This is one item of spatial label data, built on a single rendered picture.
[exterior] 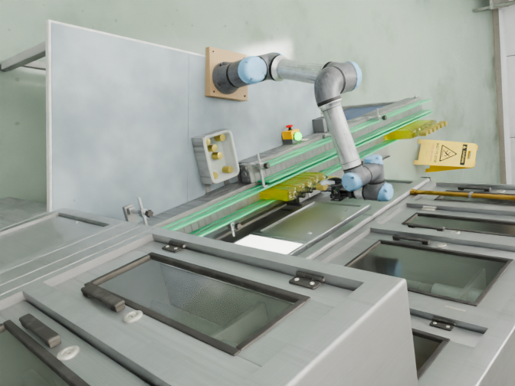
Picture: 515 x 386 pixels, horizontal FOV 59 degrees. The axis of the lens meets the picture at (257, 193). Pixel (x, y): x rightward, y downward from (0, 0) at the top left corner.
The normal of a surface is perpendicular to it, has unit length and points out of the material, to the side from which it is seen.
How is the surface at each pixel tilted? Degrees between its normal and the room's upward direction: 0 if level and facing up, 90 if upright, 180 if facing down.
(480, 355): 90
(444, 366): 90
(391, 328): 0
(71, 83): 0
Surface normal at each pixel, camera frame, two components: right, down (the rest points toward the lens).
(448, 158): -0.48, -0.22
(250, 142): 0.70, 0.06
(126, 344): -0.18, -0.95
